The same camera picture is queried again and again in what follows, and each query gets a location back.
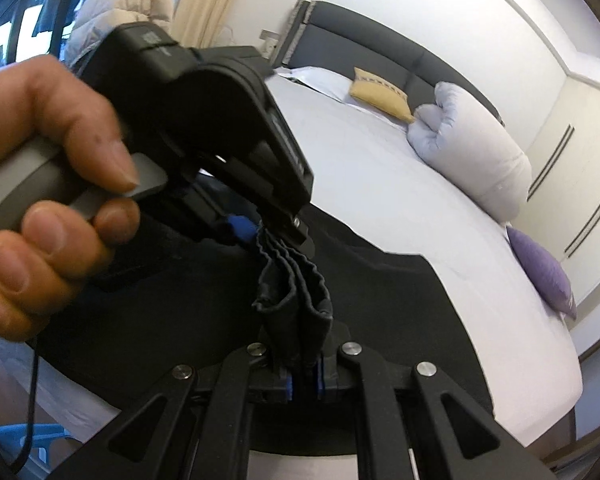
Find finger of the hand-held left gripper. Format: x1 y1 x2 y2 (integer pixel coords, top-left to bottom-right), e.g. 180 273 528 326
260 204 315 252
180 185 258 245

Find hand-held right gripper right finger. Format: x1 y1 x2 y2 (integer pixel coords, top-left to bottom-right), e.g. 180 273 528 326
317 341 556 480

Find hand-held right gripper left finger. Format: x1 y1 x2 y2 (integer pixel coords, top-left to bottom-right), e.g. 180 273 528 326
50 342 296 480

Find black denim pants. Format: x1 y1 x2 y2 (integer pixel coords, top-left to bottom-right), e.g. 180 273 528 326
35 170 496 456

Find person's left hand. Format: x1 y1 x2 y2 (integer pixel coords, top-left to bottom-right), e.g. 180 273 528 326
0 54 142 343

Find bed with white sheet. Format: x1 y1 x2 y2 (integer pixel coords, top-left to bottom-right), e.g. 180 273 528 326
0 67 583 480

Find cream curtain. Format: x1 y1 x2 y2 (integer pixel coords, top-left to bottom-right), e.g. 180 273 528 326
170 0 256 51

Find white pillow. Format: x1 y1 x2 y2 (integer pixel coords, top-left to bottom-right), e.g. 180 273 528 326
275 66 411 126

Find yellow patterned pillow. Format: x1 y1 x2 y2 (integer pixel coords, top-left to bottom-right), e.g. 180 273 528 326
350 66 416 125

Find blue plastic stool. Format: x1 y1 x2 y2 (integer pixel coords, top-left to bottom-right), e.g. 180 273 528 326
0 422 86 466

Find dark grey padded headboard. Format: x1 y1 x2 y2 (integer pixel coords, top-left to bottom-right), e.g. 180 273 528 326
282 0 506 126

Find rolled white duvet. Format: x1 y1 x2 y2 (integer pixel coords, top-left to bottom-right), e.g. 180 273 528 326
406 82 533 225

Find glass sliding door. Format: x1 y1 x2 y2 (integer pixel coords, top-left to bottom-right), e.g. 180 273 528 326
0 0 106 76

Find purple cushion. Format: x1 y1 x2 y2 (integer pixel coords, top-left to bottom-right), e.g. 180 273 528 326
506 225 578 321

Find white wardrobe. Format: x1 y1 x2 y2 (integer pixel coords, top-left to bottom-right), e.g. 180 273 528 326
510 72 600 361

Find black cable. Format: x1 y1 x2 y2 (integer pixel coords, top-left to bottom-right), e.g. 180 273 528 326
0 335 43 478

